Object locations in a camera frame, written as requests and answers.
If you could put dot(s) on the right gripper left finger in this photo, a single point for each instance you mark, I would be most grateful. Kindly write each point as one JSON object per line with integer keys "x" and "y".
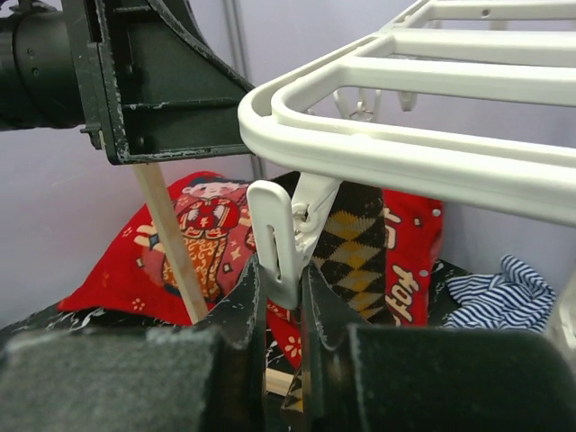
{"x": 229, "y": 388}

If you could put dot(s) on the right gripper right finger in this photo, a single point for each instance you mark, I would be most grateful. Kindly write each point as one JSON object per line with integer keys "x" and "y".
{"x": 334, "y": 367}

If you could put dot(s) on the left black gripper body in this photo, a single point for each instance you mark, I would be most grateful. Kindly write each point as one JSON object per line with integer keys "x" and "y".
{"x": 152, "y": 89}

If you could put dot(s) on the wooden drying rack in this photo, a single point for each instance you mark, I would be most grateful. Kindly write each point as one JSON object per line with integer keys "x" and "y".
{"x": 173, "y": 243}

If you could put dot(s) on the brown argyle sock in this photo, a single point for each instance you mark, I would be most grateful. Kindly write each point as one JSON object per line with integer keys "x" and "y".
{"x": 351, "y": 254}

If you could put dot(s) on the white plastic clip hanger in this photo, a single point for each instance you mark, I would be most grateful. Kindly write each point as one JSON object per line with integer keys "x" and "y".
{"x": 470, "y": 102}

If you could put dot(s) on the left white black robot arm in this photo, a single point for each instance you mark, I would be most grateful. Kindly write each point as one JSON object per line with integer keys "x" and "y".
{"x": 38, "y": 78}

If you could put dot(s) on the white hanger clip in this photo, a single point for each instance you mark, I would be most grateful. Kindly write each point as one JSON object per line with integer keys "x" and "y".
{"x": 287, "y": 229}

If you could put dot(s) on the red cartoon pillow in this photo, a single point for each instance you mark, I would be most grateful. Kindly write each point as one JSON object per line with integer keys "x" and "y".
{"x": 212, "y": 212}

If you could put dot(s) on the blue striped cloth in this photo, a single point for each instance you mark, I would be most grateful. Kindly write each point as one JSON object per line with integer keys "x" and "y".
{"x": 516, "y": 298}

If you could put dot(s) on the left vertical aluminium post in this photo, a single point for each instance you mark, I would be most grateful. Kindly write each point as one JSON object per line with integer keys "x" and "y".
{"x": 240, "y": 63}

